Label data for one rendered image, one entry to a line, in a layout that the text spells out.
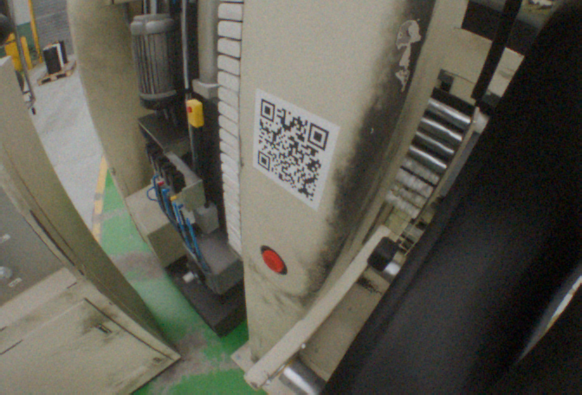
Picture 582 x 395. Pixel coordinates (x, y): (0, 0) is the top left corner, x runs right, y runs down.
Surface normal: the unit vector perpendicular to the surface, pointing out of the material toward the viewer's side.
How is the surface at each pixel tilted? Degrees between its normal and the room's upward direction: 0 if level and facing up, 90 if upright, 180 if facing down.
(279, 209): 90
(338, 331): 0
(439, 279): 34
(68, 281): 0
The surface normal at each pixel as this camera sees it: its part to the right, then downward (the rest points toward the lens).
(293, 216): -0.66, 0.42
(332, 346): 0.12, -0.76
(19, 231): 0.74, 0.50
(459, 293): -0.27, -0.40
